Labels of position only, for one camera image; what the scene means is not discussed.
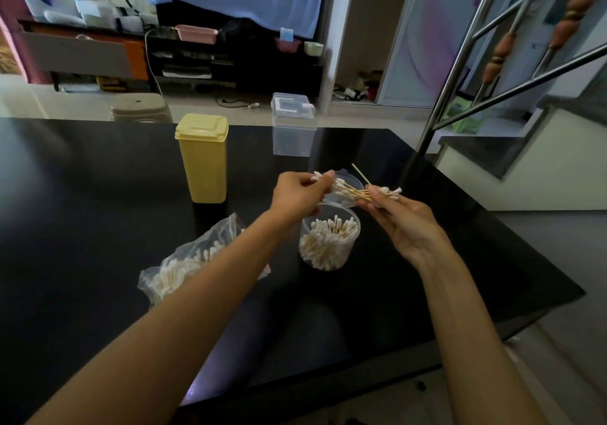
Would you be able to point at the orange wooden desk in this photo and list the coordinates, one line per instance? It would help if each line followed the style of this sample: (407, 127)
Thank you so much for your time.
(83, 52)

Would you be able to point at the beige plastic stool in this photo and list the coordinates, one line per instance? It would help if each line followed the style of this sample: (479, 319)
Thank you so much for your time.
(141, 108)

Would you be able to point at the person's right middle finger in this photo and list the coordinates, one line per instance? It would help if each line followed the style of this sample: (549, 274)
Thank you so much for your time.
(390, 236)

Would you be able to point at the cotton swabs in round container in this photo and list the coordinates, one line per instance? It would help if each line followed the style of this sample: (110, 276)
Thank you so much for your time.
(328, 243)

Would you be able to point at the small green plastic cup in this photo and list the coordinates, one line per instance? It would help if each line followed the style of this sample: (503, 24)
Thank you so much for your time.
(313, 48)

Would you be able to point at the green plastic object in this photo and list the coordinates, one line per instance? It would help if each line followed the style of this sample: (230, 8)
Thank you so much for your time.
(462, 115)

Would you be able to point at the person's left hand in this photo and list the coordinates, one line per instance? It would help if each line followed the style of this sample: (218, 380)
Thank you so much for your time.
(296, 195)

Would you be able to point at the clear round plastic container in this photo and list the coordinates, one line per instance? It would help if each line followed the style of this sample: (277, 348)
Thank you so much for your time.
(329, 237)

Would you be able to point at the person's right forearm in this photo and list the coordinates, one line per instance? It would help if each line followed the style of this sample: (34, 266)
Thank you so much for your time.
(467, 339)

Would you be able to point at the black tv cabinet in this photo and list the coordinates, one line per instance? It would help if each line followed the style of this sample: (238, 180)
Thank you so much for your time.
(237, 57)

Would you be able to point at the clear round plastic lid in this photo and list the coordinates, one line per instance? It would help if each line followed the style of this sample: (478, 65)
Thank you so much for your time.
(348, 185)

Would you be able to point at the steel stair railing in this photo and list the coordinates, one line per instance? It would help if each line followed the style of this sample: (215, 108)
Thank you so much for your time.
(512, 54)

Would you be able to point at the person's left thumb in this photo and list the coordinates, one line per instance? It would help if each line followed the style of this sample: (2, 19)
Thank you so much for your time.
(316, 204)

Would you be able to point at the person's right thumb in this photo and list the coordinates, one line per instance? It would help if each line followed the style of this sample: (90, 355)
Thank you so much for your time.
(383, 198)

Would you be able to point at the yellow plastic lidded container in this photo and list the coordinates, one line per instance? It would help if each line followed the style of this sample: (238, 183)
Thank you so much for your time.
(203, 158)

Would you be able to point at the clear plastic zip bag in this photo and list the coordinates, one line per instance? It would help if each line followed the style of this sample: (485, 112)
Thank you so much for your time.
(194, 261)

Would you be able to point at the pile of bagged cotton swabs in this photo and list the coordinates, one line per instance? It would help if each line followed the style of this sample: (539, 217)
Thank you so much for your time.
(182, 266)

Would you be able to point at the person's left forearm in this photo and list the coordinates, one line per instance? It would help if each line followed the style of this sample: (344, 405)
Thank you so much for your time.
(175, 325)

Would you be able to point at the person's right hand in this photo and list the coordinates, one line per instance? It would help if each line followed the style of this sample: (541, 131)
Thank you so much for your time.
(408, 223)

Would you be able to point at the bunch of wooden cotton swabs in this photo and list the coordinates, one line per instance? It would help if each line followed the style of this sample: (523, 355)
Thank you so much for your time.
(360, 191)

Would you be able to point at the clear rectangular plastic box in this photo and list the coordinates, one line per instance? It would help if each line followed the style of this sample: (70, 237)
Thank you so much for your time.
(293, 125)

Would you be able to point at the small pink plastic basket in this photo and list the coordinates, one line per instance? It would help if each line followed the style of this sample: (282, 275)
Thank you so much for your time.
(287, 44)

